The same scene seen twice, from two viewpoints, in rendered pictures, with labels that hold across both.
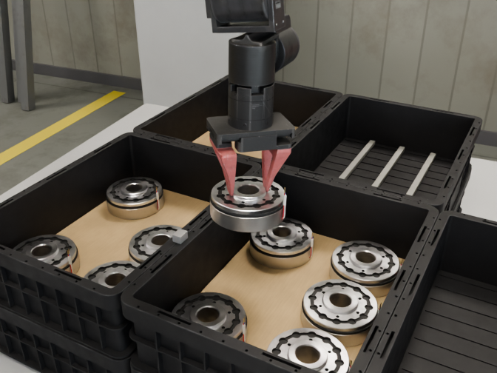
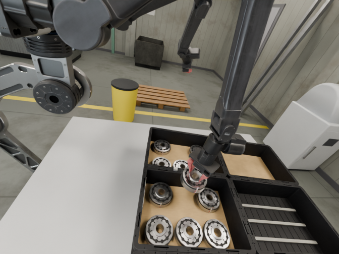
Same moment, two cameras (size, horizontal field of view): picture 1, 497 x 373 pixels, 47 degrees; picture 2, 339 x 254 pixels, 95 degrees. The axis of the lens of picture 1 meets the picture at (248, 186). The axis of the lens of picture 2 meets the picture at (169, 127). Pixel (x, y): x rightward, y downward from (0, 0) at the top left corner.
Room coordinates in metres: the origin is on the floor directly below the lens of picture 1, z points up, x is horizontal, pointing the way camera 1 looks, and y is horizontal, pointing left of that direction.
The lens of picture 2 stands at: (0.30, -0.23, 1.48)
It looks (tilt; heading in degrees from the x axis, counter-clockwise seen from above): 35 degrees down; 52
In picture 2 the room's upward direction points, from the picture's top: 15 degrees clockwise
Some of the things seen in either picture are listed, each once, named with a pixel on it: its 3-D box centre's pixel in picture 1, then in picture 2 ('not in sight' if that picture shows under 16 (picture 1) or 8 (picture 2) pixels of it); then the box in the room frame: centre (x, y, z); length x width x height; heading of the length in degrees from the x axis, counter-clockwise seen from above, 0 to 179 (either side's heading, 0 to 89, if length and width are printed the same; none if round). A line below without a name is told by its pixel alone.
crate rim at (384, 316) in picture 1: (296, 255); (191, 205); (0.63, -0.07, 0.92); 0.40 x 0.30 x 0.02; 151
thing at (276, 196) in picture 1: (248, 194); (194, 177); (0.67, 0.00, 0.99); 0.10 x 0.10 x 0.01
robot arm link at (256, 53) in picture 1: (254, 60); (215, 143); (0.68, -0.01, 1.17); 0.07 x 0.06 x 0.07; 157
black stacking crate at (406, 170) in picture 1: (380, 168); (275, 219); (0.98, -0.26, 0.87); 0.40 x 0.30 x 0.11; 151
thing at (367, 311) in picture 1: (339, 303); (189, 231); (0.59, -0.13, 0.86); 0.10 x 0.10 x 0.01
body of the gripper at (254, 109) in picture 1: (250, 109); (207, 156); (0.67, 0.00, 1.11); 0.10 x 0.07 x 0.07; 106
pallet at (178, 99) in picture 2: not in sight; (160, 97); (1.87, 2.36, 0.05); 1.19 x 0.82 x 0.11; 154
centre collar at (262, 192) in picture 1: (248, 191); (195, 176); (0.67, 0.00, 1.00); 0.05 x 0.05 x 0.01
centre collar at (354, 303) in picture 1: (340, 301); (189, 231); (0.59, -0.13, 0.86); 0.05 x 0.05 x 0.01
